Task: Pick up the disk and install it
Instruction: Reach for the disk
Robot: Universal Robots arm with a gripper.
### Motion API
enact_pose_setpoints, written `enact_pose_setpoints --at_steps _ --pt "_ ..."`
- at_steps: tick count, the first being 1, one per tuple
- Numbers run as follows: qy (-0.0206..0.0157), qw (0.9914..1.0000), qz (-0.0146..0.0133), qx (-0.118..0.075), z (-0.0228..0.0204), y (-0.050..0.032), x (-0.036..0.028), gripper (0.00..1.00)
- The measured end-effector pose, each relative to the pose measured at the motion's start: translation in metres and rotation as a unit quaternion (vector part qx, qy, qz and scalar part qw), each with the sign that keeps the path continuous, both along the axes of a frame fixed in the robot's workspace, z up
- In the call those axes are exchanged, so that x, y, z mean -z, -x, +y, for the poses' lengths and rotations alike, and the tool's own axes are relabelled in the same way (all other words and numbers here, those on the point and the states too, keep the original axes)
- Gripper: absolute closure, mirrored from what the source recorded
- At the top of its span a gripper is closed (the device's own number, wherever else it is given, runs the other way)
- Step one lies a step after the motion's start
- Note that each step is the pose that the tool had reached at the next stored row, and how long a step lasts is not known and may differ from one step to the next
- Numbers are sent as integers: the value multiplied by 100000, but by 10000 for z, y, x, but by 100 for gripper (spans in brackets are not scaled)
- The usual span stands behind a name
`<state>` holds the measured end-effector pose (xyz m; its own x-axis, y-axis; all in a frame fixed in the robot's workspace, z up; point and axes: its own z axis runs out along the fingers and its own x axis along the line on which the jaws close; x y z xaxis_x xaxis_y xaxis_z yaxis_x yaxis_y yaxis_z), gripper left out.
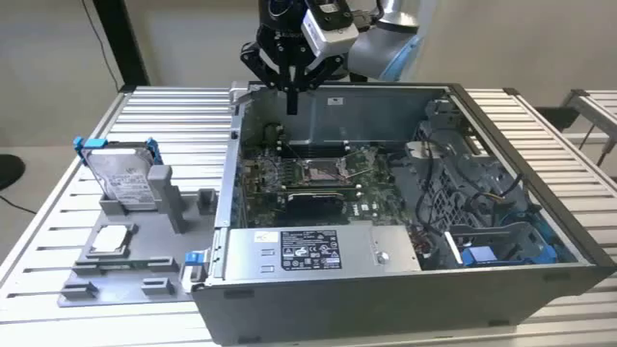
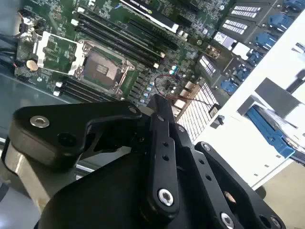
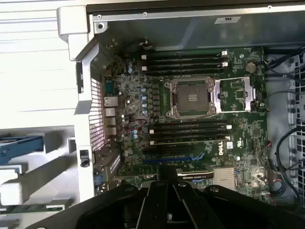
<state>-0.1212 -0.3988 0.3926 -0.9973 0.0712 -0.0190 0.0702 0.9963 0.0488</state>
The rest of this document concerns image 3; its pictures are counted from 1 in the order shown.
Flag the blue expansion slot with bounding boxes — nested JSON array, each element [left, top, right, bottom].
[[143, 152, 206, 165]]

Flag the black cable with white plug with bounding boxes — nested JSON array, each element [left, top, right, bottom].
[[123, 38, 155, 52]]

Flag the black expansion slot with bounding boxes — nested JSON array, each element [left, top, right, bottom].
[[142, 146, 192, 155]]

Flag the grey parts rack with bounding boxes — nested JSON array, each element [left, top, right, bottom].
[[0, 127, 81, 229]]

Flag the black RAM slot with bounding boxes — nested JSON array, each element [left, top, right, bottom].
[[142, 67, 229, 74], [149, 118, 233, 126], [149, 131, 233, 139], [142, 49, 229, 57], [142, 55, 229, 62], [149, 137, 233, 146], [142, 61, 229, 68], [149, 125, 233, 133]]

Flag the green RAM stick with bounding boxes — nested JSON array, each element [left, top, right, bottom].
[[0, 204, 66, 214]]

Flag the grey black looped cable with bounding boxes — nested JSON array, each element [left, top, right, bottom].
[[275, 126, 305, 206]]

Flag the red and black wires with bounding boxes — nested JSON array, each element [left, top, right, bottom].
[[265, 139, 283, 207]]

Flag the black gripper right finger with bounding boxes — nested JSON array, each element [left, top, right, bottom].
[[168, 164, 305, 229]]

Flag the metal socket cover frame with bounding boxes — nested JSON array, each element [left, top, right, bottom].
[[213, 76, 257, 114]]

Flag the silver finned heatsink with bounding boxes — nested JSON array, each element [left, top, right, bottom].
[[213, 167, 238, 191]]

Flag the black case latch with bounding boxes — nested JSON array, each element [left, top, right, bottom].
[[80, 149, 89, 168]]

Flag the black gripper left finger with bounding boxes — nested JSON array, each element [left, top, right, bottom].
[[22, 164, 169, 229]]

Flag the round coin battery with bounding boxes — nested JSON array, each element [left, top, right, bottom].
[[245, 62, 257, 74]]

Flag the open black PC case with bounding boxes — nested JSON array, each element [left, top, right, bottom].
[[56, 0, 305, 229]]

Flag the thin black cable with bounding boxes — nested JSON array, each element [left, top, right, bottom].
[[264, 46, 305, 81]]

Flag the hard disk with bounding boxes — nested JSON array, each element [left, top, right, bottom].
[[0, 132, 45, 165]]

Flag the CPU socket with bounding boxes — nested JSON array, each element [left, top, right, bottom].
[[165, 76, 217, 120]]

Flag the green motherboard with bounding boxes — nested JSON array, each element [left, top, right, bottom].
[[101, 46, 274, 206]]

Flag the perforated metal drive cage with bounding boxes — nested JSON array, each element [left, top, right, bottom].
[[285, 50, 305, 229]]

